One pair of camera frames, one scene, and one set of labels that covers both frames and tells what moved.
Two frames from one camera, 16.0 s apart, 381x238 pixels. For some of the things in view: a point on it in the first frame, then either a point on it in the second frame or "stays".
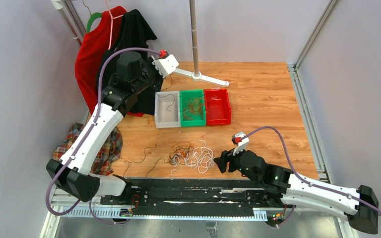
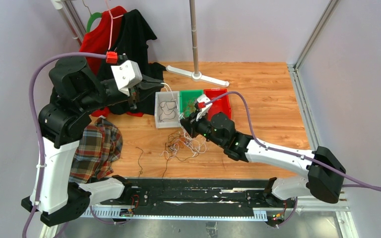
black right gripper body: [234, 164] → [202, 128]
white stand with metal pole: [197, 75] stays
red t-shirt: [91, 48] stays
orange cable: [194, 108] stays
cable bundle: [201, 157] → [180, 144]
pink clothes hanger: [111, 26] stays
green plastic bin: [192, 108] stays
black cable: [163, 89] → [167, 108]
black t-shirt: [134, 33] stays
